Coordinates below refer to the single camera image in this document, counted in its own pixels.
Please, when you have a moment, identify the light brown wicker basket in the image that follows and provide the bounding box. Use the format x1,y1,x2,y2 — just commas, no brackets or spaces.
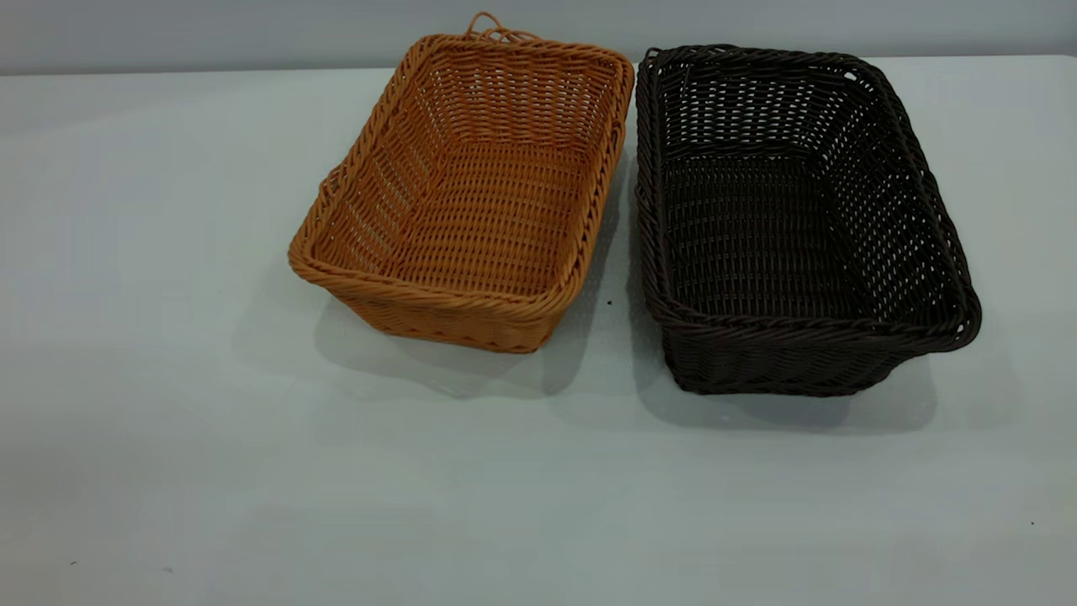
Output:
288,11,635,354

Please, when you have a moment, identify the dark brown wicker basket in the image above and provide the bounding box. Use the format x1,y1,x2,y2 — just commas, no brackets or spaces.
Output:
634,44,983,397

